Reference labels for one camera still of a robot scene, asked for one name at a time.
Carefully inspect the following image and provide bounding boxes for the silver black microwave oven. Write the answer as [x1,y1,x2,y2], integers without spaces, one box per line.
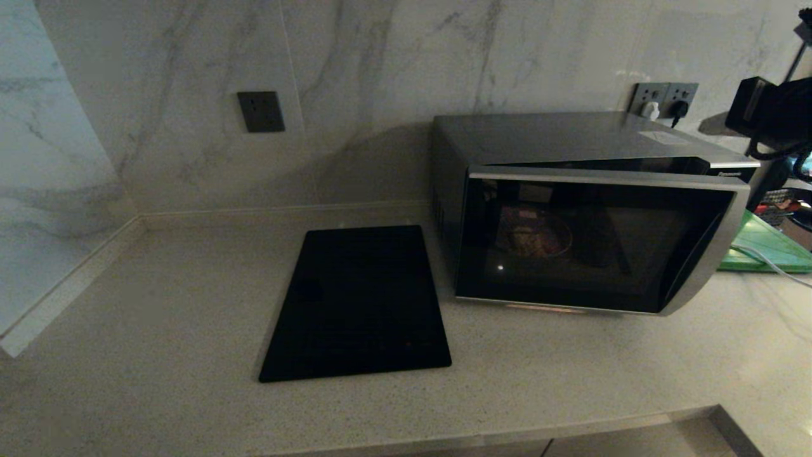
[431,113,761,299]

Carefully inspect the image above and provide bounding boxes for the orange snack sticks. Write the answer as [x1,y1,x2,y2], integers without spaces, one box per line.
[513,227,547,253]

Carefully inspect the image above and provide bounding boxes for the purple plate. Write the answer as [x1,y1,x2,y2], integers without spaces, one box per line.
[500,209,575,260]

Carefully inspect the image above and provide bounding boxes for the white power cable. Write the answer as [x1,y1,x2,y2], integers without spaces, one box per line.
[730,244,812,289]

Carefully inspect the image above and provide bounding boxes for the black glass microwave door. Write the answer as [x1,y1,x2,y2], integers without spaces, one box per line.
[454,166,752,317]

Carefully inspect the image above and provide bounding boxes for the double wall socket with plugs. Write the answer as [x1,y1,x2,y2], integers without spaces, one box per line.
[629,83,669,118]
[661,83,699,121]

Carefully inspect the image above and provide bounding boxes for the dark single wall socket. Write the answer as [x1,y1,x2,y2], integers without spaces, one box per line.
[237,91,285,133]

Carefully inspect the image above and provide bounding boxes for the black induction cooktop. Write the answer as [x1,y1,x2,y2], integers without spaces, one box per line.
[259,225,452,383]

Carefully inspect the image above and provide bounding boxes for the white cabinet front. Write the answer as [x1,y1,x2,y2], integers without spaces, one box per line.
[544,406,740,457]

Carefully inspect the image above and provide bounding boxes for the green cutting board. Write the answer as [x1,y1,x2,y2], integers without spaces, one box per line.
[719,209,812,274]

